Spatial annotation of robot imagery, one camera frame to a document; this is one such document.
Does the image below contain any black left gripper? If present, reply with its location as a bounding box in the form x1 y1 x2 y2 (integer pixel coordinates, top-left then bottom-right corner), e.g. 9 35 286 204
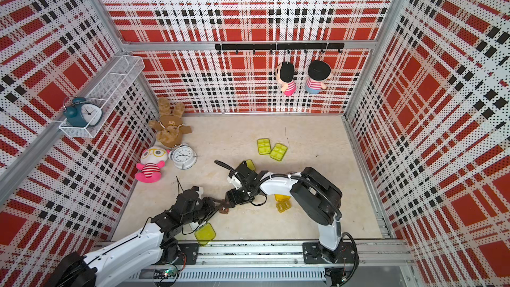
182 196 224 225

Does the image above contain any green pillbox with cross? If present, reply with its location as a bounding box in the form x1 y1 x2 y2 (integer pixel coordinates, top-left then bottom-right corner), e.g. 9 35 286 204
246 159 256 171

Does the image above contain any small brown pillbox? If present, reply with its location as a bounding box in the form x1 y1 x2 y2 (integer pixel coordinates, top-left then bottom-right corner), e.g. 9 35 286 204
218 199 230 215

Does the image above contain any small yellow transparent pillbox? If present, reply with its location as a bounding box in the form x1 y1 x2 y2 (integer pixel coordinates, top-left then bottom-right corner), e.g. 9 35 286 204
276 200 292 213

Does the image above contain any green pillbox white tray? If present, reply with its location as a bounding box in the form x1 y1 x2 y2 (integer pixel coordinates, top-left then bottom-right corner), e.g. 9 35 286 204
270 143 288 162

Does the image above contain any green pillbox front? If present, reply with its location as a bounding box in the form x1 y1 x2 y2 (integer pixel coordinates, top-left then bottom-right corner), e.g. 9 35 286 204
194 223 216 247

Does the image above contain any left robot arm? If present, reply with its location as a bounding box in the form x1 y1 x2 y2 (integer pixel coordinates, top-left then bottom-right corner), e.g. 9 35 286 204
45 187 218 286

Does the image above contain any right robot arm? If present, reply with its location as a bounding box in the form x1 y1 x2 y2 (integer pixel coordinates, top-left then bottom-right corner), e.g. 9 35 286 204
215 160 343 251

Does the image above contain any white alarm clock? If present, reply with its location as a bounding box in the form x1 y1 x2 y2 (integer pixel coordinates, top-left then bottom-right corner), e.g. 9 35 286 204
169 143 197 170

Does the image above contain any pink owl plush toy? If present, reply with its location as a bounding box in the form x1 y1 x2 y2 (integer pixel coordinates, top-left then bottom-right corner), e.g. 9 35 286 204
135 146 171 183

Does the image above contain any brown teddy bear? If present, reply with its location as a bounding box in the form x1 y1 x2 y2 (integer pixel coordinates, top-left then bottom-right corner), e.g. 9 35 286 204
148 98 192 148

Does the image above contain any pink dressed hanging doll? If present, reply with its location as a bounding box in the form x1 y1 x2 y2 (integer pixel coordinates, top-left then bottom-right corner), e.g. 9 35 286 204
276 61 296 96

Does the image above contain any blue dressed hanging doll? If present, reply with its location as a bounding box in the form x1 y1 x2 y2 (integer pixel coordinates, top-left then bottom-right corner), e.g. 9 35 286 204
305 60 332 94

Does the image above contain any teal alarm clock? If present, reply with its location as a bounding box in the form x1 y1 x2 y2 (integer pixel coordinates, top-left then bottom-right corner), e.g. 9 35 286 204
64 97 103 128

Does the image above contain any metal base rail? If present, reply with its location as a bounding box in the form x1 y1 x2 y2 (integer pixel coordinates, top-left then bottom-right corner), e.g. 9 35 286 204
106 240 412 286

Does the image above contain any black hook rail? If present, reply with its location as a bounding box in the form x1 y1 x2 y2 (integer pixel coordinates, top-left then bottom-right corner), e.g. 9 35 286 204
215 43 345 53

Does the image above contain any white wire shelf basket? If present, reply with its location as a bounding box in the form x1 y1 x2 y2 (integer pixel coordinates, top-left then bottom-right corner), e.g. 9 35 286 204
59 55 144 138

